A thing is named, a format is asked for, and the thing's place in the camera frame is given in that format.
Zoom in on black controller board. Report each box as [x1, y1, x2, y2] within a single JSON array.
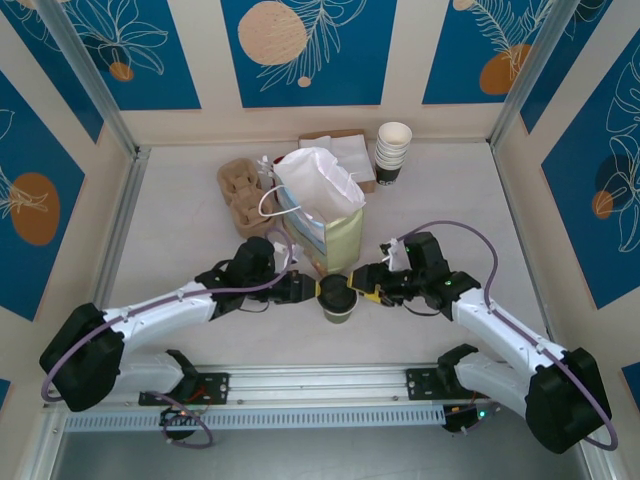
[[158, 405, 207, 429], [443, 405, 501, 434]]

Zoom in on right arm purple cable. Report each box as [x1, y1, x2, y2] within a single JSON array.
[[392, 219, 620, 451]]

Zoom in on painted paper gift bag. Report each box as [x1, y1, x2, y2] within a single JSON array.
[[258, 147, 368, 279]]

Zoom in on brown pulp cup carrier stack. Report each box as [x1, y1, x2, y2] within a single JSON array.
[[216, 158, 276, 239]]

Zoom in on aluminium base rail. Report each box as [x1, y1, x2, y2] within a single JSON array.
[[42, 362, 594, 414]]

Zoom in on aluminium frame post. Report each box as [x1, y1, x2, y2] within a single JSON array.
[[488, 0, 614, 149], [37, 0, 151, 160]]

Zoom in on grey slotted cable duct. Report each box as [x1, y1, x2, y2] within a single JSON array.
[[62, 404, 449, 434]]

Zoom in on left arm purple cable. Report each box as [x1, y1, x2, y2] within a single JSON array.
[[40, 227, 294, 450]]

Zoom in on white paper napkins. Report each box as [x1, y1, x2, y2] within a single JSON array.
[[299, 133, 377, 182]]

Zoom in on paper cup stack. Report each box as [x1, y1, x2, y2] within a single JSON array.
[[374, 122, 414, 191]]

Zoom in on brown cardboard napkin box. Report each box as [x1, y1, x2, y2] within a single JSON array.
[[298, 130, 379, 195]]

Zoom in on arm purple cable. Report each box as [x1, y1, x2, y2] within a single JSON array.
[[40, 227, 294, 450], [392, 219, 620, 451]]

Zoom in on dark paper coffee cup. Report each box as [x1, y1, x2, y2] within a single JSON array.
[[321, 298, 360, 325]]

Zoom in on black plastic cup lid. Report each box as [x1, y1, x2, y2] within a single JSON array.
[[318, 273, 359, 309]]

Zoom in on aluminium lower frame bar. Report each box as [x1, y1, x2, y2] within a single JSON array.
[[17, 409, 69, 480], [567, 399, 624, 480]]

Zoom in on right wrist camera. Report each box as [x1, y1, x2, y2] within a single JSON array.
[[378, 238, 409, 274]]

